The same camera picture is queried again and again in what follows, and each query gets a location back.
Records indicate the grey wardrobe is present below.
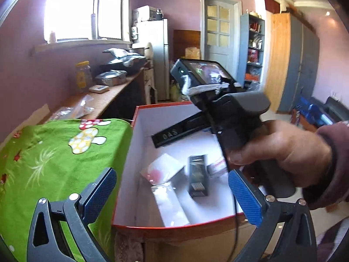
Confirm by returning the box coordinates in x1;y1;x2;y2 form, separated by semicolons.
279;14;321;114

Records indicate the grey plastic bag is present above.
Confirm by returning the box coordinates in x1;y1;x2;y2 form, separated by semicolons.
103;48;146;67

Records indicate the person's right hand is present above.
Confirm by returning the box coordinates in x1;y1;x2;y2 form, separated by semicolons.
227;120;334;189

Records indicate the metal container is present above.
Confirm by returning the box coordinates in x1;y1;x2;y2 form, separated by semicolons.
95;70;128;86

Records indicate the green printed cloth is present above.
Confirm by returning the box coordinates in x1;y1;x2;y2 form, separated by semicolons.
0;118;134;262

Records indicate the dark blue box white label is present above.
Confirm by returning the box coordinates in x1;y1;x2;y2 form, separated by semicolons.
188;155;209;198

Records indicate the white packet with pink spot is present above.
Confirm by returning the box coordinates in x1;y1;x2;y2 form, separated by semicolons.
140;153;186;184

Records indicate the brown wooden board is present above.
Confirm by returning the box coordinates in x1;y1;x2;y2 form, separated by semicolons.
174;29;201;60

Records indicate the window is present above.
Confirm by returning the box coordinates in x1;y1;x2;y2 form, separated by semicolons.
44;0;130;44

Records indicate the white refrigerator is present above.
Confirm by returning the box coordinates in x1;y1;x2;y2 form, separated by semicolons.
133;19;169;101

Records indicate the appliance on refrigerator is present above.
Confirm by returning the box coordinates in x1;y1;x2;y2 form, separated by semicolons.
133;5;164;22

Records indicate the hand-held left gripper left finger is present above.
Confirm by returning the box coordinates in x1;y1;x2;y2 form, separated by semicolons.
26;167;118;262

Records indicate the wooden counter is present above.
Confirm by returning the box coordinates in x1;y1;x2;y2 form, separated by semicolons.
46;63;150;121

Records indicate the small white and red box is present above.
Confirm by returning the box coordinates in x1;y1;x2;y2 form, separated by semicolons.
208;158;229;177

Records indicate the yellow-lidded clear jar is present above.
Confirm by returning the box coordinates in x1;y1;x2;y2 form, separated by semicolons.
75;61;94;93

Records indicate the clear plastic packet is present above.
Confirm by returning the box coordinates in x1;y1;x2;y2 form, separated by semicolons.
151;181;190;228

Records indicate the grey bookshelf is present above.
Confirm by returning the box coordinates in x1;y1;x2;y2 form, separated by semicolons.
237;13;265;85

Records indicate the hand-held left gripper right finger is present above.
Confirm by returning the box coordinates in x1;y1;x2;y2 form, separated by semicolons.
228;169;318;262

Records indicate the grey panelled door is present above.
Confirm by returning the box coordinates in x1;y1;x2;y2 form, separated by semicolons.
200;0;243;81

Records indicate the clear plastic bag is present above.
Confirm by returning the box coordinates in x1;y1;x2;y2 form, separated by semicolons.
53;94;94;121

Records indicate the person's right forearm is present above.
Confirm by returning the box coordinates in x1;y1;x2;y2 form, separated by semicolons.
301;121;349;210

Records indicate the red-edged cardboard box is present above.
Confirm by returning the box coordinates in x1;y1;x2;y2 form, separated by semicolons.
111;101;266;241

